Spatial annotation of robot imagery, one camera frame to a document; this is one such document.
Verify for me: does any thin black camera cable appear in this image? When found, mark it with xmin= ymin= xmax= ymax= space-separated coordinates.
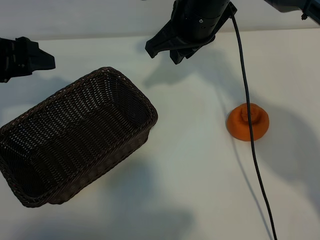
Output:
xmin=230 ymin=12 xmax=279 ymax=240

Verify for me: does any orange fruit with stem knob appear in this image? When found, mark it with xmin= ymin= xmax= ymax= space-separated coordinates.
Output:
xmin=226 ymin=102 xmax=270 ymax=142

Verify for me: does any dark brown wicker basket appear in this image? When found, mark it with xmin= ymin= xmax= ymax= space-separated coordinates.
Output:
xmin=0 ymin=66 xmax=159 ymax=209

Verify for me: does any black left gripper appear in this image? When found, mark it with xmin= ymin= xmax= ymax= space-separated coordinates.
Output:
xmin=0 ymin=36 xmax=56 ymax=84

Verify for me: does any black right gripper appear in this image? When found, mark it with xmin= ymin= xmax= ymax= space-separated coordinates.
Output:
xmin=145 ymin=0 xmax=238 ymax=66

